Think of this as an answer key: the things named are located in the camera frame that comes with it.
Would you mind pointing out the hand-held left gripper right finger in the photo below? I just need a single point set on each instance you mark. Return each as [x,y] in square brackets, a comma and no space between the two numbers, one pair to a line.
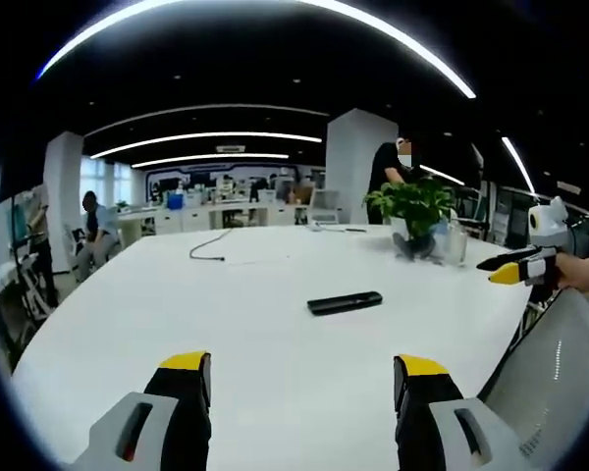
[432,417]

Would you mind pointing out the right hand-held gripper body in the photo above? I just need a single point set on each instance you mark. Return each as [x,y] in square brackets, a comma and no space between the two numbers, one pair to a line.
[545,235]

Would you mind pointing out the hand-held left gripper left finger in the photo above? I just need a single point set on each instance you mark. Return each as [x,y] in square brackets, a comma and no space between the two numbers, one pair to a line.
[176,417]

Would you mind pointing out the black remote control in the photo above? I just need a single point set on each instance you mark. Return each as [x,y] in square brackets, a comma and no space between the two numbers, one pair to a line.
[344,301]

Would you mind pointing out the person's right hand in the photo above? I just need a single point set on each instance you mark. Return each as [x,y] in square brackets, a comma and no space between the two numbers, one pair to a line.
[581,275]

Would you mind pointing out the clear glass jar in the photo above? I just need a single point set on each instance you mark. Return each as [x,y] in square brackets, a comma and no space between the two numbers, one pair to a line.
[455,245]

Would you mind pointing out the green potted plant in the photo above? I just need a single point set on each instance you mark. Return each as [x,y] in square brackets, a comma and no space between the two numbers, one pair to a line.
[414,216]

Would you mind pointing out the white mesh office chair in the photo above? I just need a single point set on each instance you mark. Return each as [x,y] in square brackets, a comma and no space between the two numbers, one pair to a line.
[550,382]

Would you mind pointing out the black pen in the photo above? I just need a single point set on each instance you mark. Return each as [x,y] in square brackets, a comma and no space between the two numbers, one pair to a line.
[354,229]

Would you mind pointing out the white office desk row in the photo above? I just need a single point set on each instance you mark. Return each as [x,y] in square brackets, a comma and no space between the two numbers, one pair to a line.
[211,216]

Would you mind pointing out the blue box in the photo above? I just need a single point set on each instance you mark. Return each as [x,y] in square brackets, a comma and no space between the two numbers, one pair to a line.
[175,201]

